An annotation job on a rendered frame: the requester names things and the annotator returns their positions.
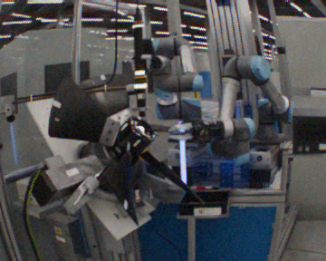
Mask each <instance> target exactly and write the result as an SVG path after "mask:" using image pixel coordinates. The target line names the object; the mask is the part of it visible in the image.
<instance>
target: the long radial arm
mask: <svg viewBox="0 0 326 261"><path fill-rule="evenodd" d="M101 168H103V166H102V165H101V163H100V162H99V160H98V158H97V156H96V155H95V154H94V155H91V156H90V157H88V158H83V159H79V160H77V161H73V162H71V163H69V164H65V165H63V166H59V167H57V168H53V169H50V170H46V173H47V174H48V175H49V178H50V179H51V180H52V182H53V184H54V185H55V187H56V188H57V191H56V193H54V195H53V197H52V198H51V199H50V200H49V201H48V203H47V205H48V204H50V203H53V202H54V201H57V200H59V199H62V198H66V197H67V196H70V195H72V193H73V192H74V191H75V190H76V189H77V188H78V187H79V186H80V185H81V184H82V183H83V181H84V180H86V179H87V177H88V176H91V175H92V176H93V177H94V175H95V174H96V173H98V172H99V171H100V170H101Z"/></svg>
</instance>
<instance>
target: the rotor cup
mask: <svg viewBox="0 0 326 261"><path fill-rule="evenodd" d="M126 123H127V124H128V125H127V126H126V127H125V128H124V129H123V130H121V129H122V128H123V127H124V125H125V124H126ZM139 126H140V127H142V128H143V130H144V131H141V130H140V129H139ZM138 140H140V142H139V143H138V144H137V145H136V147H135V146H134V145H135V143H136V142H137V141H138ZM154 140H155V133H154V131H153V130H152V128H151V127H150V125H149V124H148V123H147V122H146V121H144V120H143V119H142V118H140V117H139V116H136V115H131V116H129V117H128V118H127V119H126V120H125V121H124V122H123V123H122V124H121V125H120V127H119V130H118V133H117V138H116V140H115V142H114V144H113V145H112V147H111V146H109V145H108V144H106V147H107V150H108V152H109V153H110V155H111V156H112V157H113V158H114V159H115V160H116V161H117V162H119V161H120V160H121V158H122V156H123V155H124V154H125V153H126V148H127V141H128V142H129V143H130V149H131V152H130V155H132V159H131V162H132V165H130V166H131V167H132V166H134V165H135V164H136V163H137V162H138V161H139V155H140V154H141V153H142V152H143V151H144V150H145V149H146V148H147V147H148V146H149V145H150V144H151V143H152V142H153V141H154Z"/></svg>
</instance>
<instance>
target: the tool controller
mask: <svg viewBox="0 0 326 261"><path fill-rule="evenodd" d="M292 153H293V154H296V153H301V154H309V153H314V154H320V153H326V109H323V108H318V109H312V108H296V107H294V108H293V111H292Z"/></svg>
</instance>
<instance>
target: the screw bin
mask: <svg viewBox="0 0 326 261"><path fill-rule="evenodd" d="M230 192H231V190H219V191H205V192H195V193H196V194H197V196H198V197H199V198H201V199H202V200H203V202H215V203H205V205H203V204H201V203H200V200H199V199H197V198H196V197H195V196H192V195H190V194H189V193H187V192H185V193H184V195H183V197H182V199H181V200H180V201H179V203H178V204H177V205H178V206H179V213H178V215H179V216H198V215H202V216H210V215H221V214H227V210H228V205H229V194H230ZM192 201H193V202H194V203H199V204H193V203H191V202H192ZM217 201H225V202H217Z"/></svg>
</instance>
